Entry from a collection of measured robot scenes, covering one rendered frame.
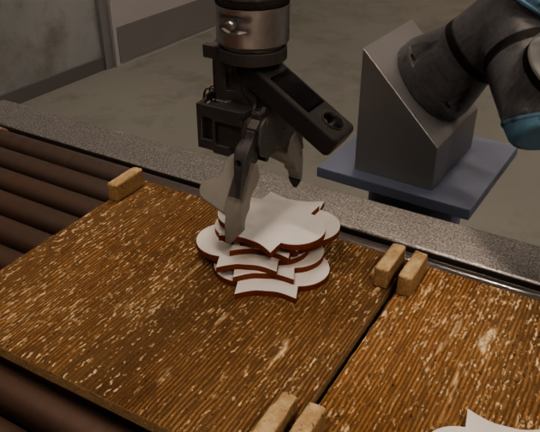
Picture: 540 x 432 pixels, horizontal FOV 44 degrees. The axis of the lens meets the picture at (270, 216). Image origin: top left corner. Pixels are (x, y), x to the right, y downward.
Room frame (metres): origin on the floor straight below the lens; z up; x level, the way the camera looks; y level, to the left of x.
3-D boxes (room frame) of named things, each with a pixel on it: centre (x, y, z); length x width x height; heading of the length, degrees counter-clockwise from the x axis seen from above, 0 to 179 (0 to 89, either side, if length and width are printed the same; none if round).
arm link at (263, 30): (0.68, 0.02, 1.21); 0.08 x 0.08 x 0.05
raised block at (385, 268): (0.63, -0.14, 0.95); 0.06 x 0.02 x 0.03; 150
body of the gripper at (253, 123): (0.69, 0.02, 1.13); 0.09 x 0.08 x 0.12; 59
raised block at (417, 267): (0.62, -0.16, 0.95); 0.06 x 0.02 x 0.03; 150
